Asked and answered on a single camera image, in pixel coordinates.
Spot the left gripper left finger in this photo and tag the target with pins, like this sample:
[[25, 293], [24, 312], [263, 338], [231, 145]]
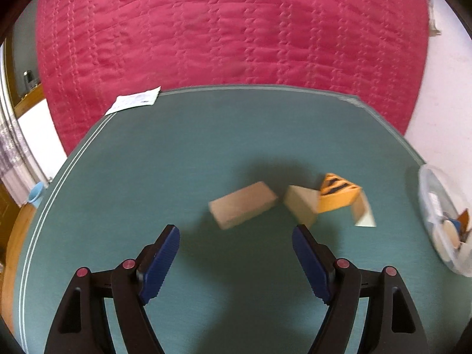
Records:
[[80, 324]]

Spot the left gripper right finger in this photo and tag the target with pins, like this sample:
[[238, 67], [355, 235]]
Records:
[[392, 323]]

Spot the pink white small dish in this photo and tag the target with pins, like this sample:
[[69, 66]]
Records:
[[451, 231]]

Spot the light wooden triangle block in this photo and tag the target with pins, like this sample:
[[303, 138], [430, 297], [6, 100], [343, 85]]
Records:
[[361, 212]]

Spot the orange striped triangular block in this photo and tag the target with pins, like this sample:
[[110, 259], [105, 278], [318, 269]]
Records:
[[336, 192], [464, 220]]

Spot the pale wooden wedge block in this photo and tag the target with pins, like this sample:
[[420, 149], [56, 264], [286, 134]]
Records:
[[303, 204]]

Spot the brown wooden rectangular block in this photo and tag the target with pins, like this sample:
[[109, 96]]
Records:
[[242, 205]]

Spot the clear plastic bowl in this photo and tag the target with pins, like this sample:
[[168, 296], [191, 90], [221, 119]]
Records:
[[446, 215]]

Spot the light blue cup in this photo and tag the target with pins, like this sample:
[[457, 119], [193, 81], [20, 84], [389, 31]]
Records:
[[36, 194]]

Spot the patterned curtain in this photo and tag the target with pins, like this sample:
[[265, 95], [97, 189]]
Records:
[[20, 171]]

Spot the green table mat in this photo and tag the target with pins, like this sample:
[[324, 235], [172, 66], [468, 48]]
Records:
[[217, 162]]

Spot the white paper slip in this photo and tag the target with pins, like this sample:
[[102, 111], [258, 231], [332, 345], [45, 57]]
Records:
[[123, 102]]

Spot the red quilted blanket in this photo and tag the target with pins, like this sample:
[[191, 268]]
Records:
[[91, 51]]

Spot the wooden window frame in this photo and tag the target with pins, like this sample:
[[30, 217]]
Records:
[[24, 90]]

